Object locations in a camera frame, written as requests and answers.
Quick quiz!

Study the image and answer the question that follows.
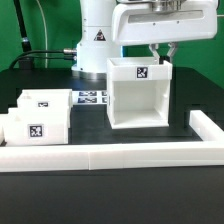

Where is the white L-shaped boundary fence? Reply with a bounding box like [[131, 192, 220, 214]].
[[0, 110, 224, 172]]

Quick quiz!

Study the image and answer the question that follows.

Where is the black cable with connector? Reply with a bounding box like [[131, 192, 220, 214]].
[[9, 48, 78, 70]]

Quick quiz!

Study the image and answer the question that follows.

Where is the printed marker sheet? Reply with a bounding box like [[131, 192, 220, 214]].
[[72, 90, 107, 105]]

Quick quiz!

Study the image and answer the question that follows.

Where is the white front drawer tray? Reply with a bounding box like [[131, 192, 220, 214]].
[[3, 108, 69, 146]]

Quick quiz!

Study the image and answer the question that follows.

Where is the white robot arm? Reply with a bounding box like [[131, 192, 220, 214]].
[[72, 0, 219, 80]]

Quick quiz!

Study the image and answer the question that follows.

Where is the white drawer tray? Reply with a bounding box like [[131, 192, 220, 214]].
[[17, 89, 73, 124], [3, 108, 69, 146]]

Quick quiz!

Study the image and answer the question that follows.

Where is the white drawer cabinet box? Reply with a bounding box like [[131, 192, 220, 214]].
[[107, 57, 173, 129]]

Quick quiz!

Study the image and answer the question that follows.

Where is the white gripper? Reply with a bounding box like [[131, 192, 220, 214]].
[[112, 0, 218, 63]]

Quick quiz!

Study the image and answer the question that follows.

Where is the black vertical pole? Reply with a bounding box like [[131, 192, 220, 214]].
[[13, 0, 34, 70]]

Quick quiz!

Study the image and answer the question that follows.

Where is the white block at left edge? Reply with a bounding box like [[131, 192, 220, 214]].
[[0, 114, 10, 143]]

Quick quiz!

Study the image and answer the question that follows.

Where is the white thin cable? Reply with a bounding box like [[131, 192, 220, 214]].
[[35, 0, 49, 69]]

